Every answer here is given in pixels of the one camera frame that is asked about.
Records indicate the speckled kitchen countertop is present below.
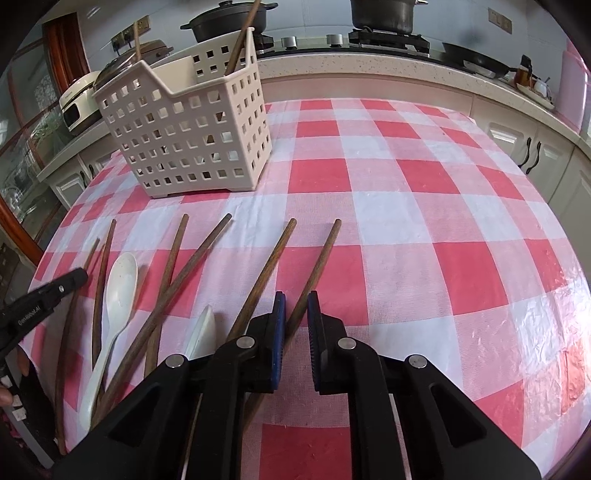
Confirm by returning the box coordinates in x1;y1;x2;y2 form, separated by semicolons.
36;48;591;183

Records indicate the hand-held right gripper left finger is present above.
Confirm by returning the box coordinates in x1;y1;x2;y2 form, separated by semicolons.
51;291;287;480

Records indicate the black gas stove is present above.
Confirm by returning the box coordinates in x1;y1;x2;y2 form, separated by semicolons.
249;28;435;58

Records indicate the shallow black lidded pot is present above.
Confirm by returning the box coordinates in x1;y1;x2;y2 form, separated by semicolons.
180;0;279;43

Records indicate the black frying pan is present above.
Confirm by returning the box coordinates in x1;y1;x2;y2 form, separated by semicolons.
442;41;520;79

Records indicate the beige perforated utensil basket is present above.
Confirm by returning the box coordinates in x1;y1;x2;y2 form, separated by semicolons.
93;28;272;199

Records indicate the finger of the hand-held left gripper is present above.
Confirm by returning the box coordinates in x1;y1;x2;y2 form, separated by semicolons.
0;268;89;359

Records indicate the red white checked tablecloth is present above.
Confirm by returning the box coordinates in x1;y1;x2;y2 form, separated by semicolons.
21;98;585;480

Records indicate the person's left hand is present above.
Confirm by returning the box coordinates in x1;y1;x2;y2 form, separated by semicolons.
0;353;31;409

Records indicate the silver electric cooker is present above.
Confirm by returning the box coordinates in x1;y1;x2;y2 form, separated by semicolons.
92;39;175;90

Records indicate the white serving tray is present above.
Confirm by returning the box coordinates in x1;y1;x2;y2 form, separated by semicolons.
515;80;556;112

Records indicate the cream electric cooker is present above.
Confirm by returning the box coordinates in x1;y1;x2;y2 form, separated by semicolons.
59;70;105;136

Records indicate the white plastic spoon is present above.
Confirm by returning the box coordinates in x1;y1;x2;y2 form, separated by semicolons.
185;305;217;361
78;252;139;431

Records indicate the deep black cooking pot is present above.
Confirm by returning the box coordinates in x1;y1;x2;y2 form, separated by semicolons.
349;0;429;34

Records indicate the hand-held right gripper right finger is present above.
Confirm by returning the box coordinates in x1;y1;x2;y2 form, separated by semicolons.
307;291;541;480

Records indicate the wooden framed glass door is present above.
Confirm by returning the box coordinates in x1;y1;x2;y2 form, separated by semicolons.
0;11;90;266

